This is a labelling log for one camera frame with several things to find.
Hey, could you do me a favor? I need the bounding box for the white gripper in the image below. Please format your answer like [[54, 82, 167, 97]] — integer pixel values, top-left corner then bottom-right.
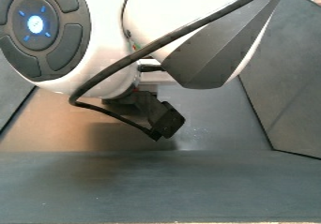
[[101, 58, 179, 105]]

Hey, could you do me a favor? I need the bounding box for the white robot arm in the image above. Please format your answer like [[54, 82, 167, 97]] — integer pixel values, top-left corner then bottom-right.
[[0, 0, 280, 95]]

